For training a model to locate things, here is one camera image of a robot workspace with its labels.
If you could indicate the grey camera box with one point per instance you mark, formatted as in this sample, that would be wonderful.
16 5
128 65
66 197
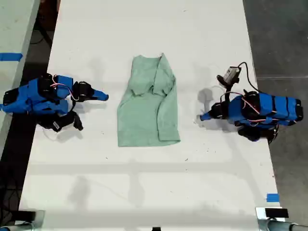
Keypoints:
231 74

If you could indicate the small black box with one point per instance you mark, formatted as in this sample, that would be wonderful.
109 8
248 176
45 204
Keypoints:
276 213

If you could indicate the black camera stalk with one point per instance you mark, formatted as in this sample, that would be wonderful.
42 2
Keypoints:
78 122
226 84

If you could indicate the black camera box white label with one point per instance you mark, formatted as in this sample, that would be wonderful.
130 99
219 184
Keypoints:
57 124

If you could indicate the long blue tape strip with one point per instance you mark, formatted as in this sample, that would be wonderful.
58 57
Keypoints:
10 56

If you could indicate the white mounting plate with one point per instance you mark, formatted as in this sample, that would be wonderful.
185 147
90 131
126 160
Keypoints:
260 213

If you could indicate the grey metal pipe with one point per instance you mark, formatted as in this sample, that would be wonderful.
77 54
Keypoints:
16 227
281 225

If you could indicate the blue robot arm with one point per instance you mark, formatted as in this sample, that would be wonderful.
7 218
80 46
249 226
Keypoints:
36 96
269 108

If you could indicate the pale green t-shirt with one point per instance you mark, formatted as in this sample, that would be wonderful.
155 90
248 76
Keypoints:
146 113

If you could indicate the short blue tape strip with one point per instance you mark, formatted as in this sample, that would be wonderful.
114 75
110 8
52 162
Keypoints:
272 197

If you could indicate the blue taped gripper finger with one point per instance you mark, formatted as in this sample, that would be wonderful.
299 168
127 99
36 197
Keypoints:
98 97
99 93
209 114
208 118

